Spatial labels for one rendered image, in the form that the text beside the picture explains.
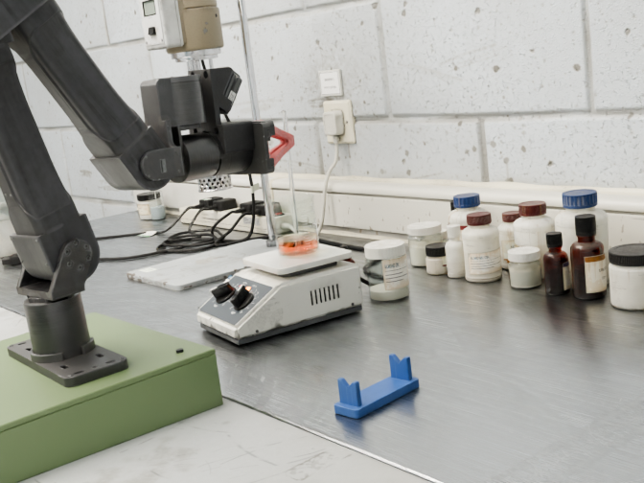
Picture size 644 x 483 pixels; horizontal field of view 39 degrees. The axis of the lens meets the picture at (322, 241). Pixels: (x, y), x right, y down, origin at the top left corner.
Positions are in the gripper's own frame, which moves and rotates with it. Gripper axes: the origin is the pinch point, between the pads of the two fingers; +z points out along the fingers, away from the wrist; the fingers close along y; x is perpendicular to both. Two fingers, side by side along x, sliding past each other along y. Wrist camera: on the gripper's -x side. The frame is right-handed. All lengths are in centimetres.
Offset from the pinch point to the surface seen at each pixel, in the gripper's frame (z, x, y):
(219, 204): 45, 18, 69
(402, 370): -16.2, 23.2, -30.1
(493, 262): 24.0, 21.1, -16.0
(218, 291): -9.5, 19.6, 6.9
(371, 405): -22.7, 24.8, -30.9
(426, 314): 6.8, 24.6, -16.2
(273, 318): -8.8, 22.5, -2.9
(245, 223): 43, 22, 59
